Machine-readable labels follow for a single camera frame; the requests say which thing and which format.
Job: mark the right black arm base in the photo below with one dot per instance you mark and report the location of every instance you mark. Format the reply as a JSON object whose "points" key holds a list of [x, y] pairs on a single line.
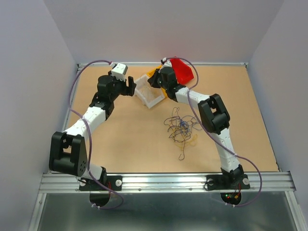
{"points": [[223, 182]]}

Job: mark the yellow plastic bin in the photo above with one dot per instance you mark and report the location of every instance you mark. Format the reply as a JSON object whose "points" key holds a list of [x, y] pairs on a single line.
{"points": [[152, 71]]}

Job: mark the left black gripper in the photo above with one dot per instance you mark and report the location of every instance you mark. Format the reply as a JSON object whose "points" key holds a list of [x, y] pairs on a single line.
{"points": [[127, 90]]}

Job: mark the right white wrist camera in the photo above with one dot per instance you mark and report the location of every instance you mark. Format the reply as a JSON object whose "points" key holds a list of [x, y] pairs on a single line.
{"points": [[165, 62]]}

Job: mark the aluminium front rail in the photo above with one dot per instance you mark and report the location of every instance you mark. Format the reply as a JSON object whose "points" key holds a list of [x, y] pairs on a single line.
{"points": [[170, 183]]}

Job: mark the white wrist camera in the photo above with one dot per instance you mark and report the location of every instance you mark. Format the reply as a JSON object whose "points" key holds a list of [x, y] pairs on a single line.
{"points": [[119, 71], [165, 62]]}

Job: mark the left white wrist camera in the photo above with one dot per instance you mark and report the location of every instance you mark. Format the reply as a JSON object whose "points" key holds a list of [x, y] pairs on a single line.
{"points": [[119, 71]]}

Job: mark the white plastic bin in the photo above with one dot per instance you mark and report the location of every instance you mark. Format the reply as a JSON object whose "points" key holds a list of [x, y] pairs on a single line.
{"points": [[149, 96]]}

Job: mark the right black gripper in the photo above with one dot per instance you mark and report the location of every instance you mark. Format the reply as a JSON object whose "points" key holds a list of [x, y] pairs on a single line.
{"points": [[152, 80]]}

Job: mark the red plastic bin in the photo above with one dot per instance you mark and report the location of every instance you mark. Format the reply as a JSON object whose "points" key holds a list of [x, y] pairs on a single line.
{"points": [[182, 71]]}

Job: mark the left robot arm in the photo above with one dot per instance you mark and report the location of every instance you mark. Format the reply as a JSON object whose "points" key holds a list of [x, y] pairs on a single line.
{"points": [[68, 152]]}

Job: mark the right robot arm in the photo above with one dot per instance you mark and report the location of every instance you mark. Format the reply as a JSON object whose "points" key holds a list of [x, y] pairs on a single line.
{"points": [[213, 118]]}

